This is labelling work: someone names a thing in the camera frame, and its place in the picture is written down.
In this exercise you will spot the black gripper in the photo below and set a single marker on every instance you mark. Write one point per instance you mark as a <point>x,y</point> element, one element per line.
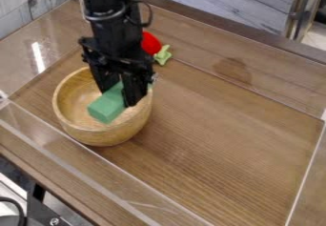
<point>113,51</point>

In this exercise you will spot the green rectangular block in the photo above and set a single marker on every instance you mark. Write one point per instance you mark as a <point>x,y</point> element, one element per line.
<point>108,107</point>

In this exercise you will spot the brown wooden bowl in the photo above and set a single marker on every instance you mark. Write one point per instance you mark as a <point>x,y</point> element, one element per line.
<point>73,94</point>

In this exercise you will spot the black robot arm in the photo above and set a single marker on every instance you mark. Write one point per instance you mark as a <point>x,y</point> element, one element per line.
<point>112,51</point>

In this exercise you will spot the red plush strawberry toy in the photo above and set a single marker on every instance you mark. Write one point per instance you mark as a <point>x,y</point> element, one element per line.
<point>158,50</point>

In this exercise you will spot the clear acrylic front panel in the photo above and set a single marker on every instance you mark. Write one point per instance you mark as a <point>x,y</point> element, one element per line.
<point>104,193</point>

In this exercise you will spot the background metal table leg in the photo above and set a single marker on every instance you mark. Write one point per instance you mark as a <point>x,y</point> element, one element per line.
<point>299,20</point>

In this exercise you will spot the black metal table frame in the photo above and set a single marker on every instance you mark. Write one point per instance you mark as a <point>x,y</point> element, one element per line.
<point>37,215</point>

